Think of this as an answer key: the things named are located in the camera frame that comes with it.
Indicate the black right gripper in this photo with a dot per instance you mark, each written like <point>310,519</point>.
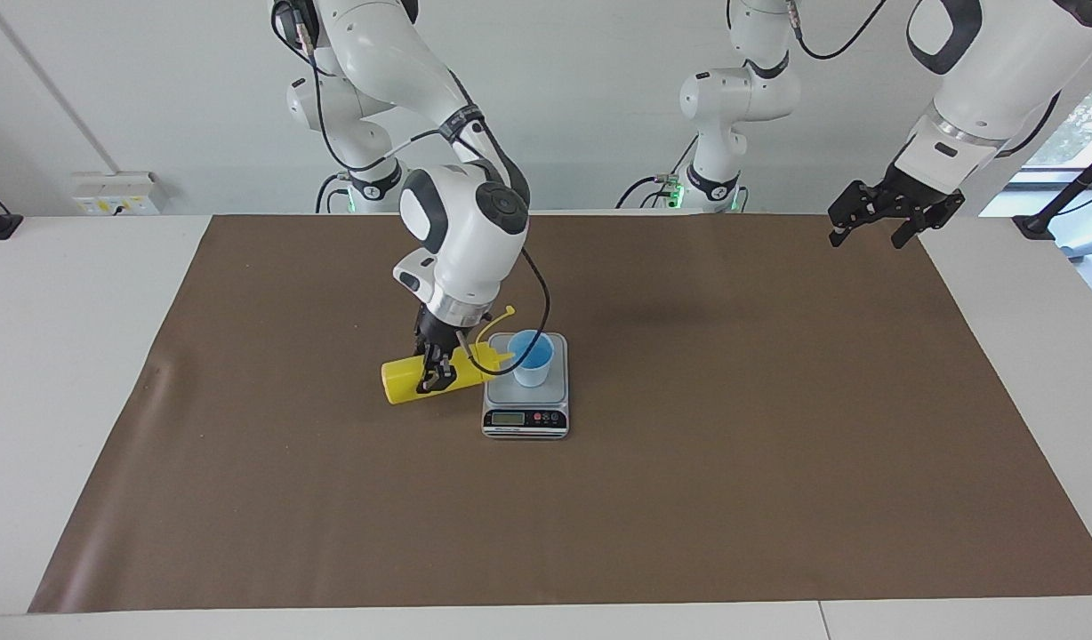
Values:
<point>435,333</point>

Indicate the light blue cup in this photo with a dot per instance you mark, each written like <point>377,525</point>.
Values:
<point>530,364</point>

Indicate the brown table mat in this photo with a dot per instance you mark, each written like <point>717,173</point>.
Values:
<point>688,524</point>

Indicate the yellow squeeze bottle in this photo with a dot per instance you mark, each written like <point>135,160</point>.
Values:
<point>399,382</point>

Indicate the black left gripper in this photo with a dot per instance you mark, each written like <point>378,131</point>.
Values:
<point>909,191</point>

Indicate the small blue object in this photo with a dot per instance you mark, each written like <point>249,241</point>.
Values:
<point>1079,250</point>

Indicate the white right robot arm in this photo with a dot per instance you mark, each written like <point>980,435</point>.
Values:
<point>466,231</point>

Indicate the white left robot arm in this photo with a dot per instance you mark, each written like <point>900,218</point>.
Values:
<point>991,71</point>

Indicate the silver digital kitchen scale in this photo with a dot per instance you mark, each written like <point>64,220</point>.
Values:
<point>524,418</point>

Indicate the white wall power outlet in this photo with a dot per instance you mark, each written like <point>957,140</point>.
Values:
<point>115,196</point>

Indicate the black stand with pole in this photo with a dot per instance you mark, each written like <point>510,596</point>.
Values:
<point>1035,224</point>

